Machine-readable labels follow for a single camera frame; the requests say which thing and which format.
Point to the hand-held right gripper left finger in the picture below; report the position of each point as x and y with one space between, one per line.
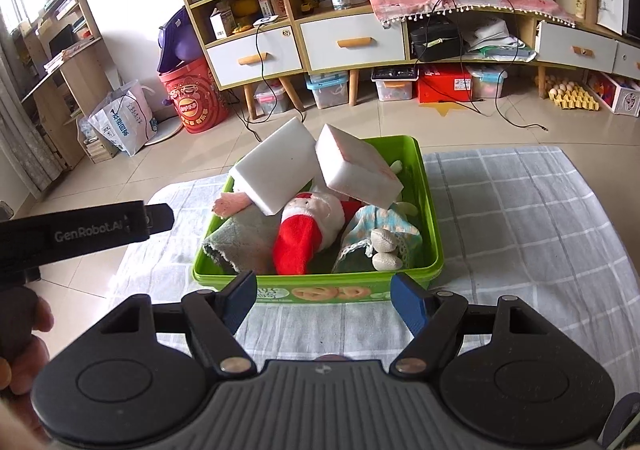
240 300

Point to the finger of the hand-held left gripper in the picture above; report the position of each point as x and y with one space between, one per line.
160 219

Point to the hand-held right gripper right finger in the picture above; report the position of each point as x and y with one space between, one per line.
410 305

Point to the grey-green towel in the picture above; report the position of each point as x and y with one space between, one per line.
240 240

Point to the pink fluffy towel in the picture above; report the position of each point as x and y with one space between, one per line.
230 204

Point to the green plastic bin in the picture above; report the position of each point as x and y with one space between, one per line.
427 230

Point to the santa plush toy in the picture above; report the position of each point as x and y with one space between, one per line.
300 240

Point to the rag doll blue dress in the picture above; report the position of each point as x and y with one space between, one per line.
370 225

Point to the plain white sponge block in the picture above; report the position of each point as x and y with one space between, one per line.
275 170

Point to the pink-stained white sponge block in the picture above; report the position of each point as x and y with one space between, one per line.
355 165

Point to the person's left hand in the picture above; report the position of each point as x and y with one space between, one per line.
30 365

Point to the white round stand base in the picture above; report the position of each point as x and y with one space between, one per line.
167 132

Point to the patterned curtain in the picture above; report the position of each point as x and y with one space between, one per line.
22 140

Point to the white blue paper bag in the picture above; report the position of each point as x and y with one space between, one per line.
122 122

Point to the grey checked tablecloth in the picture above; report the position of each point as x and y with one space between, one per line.
500 230

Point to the red printed bucket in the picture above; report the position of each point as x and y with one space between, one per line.
197 100

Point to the wooden bookshelf desk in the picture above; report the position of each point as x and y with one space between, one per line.
85 75

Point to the clear storage box red contents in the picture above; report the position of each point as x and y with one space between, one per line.
272 99

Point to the white carton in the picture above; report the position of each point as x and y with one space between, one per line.
222 22

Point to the clear storage box blue lid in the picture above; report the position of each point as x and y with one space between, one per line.
327 91

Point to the clear storage box dark lid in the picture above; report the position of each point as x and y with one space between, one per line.
394 85

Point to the red cardboard box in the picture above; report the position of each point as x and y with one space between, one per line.
445 85

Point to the small white device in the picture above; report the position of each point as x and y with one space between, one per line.
265 21

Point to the clear storage box pastel contents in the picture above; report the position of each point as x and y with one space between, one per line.
487 84

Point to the curved wooden tv stand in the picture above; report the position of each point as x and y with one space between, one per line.
541 80

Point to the black case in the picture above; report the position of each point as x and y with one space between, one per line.
435 42

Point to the yellow egg tray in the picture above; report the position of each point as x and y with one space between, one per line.
572 95

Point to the pile of papers and bags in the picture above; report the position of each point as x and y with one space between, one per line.
492 37

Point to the white patterned box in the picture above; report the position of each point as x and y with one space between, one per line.
617 97

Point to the pink tasselled cloth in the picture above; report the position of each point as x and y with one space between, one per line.
425 0

